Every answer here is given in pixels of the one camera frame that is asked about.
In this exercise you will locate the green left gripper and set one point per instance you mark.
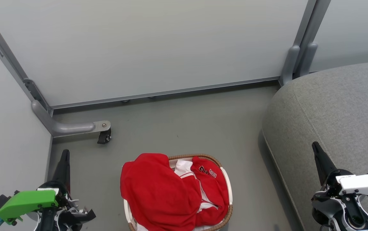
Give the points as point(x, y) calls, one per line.
point(27, 202)

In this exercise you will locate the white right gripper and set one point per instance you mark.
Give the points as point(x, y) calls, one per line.
point(363, 186)

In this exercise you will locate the plain red t-shirt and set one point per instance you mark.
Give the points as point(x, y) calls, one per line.
point(155, 192)

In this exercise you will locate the red jersey with white trim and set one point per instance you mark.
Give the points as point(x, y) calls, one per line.
point(211, 189)

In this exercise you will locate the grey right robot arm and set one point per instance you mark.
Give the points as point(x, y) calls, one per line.
point(338, 210)

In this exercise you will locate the grey fabric sofa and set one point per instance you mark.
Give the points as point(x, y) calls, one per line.
point(338, 112)

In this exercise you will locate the grey partition foot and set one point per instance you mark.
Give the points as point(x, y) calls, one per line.
point(65, 128)

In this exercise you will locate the black caster wheel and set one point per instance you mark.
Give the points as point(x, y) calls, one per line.
point(104, 138)

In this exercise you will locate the brown wicker laundry basket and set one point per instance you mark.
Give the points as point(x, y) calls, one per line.
point(203, 156)

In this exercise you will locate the grey partition post with foot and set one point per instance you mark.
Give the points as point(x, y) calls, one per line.
point(291, 64)
point(312, 48)

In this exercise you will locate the grey partition corner post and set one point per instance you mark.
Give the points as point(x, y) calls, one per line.
point(7, 61)

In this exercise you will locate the grey partition bottom rail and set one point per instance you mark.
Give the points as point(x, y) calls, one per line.
point(171, 92)

